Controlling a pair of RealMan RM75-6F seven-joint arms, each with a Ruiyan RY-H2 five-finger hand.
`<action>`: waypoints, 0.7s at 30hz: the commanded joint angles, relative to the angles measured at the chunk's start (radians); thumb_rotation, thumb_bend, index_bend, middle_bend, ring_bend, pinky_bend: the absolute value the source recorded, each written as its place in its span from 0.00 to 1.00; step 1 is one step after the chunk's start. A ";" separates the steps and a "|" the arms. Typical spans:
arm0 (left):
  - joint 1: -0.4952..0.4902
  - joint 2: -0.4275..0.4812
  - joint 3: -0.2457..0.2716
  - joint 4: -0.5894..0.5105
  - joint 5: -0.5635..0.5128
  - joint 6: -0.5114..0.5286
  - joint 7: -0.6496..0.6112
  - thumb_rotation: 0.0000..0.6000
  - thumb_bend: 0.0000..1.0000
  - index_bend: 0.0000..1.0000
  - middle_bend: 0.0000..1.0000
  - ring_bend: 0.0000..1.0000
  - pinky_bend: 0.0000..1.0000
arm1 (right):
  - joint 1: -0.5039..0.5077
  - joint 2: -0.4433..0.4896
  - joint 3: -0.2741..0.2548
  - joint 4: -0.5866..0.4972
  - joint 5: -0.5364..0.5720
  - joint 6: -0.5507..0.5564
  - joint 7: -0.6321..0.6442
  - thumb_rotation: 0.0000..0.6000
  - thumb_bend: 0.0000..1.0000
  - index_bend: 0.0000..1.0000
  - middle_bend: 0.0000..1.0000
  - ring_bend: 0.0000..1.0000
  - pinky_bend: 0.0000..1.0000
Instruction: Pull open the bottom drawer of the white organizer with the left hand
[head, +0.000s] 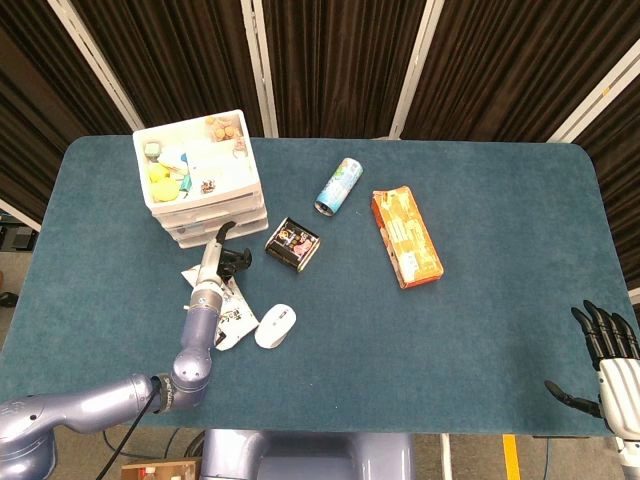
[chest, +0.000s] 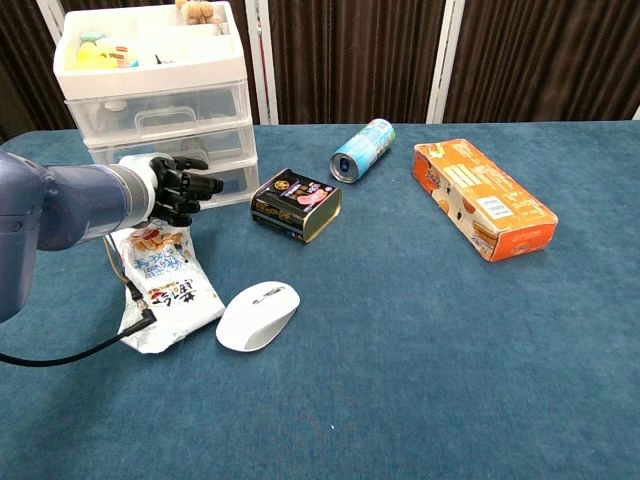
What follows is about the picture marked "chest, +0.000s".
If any brown plush toy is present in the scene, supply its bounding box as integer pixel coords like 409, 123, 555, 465
174, 0, 224, 26

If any white peanut snack bag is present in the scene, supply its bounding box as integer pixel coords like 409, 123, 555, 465
107, 219, 226, 355

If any white computer mouse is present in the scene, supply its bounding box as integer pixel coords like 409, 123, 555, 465
215, 280, 302, 353

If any black cable with plug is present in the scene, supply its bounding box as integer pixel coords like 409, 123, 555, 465
0, 306, 157, 368

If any blue felt table cloth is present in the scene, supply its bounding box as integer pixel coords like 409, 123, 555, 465
0, 119, 640, 480

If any white plastic drawer organizer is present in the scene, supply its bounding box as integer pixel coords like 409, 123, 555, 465
53, 0, 261, 210

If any orange biscuit box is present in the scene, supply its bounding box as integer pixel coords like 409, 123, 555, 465
412, 138, 559, 263

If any light blue drink can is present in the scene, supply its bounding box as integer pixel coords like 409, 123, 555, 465
329, 118, 397, 185

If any thin coloured wire bundle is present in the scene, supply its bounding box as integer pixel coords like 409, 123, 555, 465
102, 233, 149, 304

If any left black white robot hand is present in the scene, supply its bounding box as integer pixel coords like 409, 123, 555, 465
130, 154, 225, 229

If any black luncheon meat tin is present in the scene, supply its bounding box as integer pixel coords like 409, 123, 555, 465
249, 168, 344, 245

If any white sachet with label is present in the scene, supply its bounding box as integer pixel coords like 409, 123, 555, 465
97, 38, 139, 68

